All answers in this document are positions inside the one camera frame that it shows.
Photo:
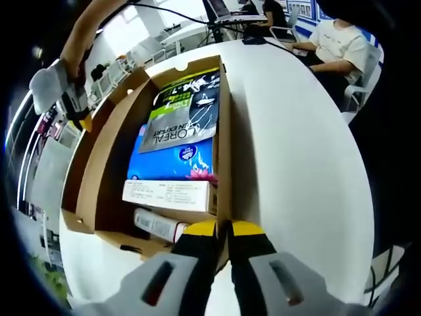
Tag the white mesh office chair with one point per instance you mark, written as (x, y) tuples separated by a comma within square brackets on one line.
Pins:
[(292, 19), (368, 75)]

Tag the blue white wall posters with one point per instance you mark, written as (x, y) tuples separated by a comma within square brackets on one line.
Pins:
[(306, 10)]

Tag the grey foil pouch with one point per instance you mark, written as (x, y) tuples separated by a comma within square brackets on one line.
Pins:
[(177, 131)]

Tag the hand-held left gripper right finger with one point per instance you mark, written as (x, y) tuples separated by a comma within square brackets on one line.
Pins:
[(260, 296)]

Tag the green potted plant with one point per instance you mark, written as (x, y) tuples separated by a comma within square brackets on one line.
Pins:
[(49, 283)]

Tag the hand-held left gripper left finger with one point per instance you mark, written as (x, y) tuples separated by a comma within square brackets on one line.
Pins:
[(177, 286)]

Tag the person's black clothing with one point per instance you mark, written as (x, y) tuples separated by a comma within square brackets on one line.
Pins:
[(388, 148)]

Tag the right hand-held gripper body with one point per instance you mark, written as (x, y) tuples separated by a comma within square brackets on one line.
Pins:
[(46, 85)]

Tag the white tube box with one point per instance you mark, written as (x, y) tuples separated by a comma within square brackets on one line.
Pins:
[(154, 224)]

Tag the small black device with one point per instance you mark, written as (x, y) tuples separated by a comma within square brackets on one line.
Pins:
[(253, 40)]

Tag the row of purple posters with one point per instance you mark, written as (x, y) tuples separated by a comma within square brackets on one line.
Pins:
[(44, 123)]

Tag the white printed carton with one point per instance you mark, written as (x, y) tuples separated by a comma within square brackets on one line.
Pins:
[(164, 194)]

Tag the brown cardboard shoe box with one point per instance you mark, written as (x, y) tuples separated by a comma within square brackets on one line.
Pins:
[(108, 158)]

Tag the blue tissue pack soft item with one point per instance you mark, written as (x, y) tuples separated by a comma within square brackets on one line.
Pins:
[(164, 164)]

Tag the grey laptop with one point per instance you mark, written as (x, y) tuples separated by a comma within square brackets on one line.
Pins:
[(218, 8)]

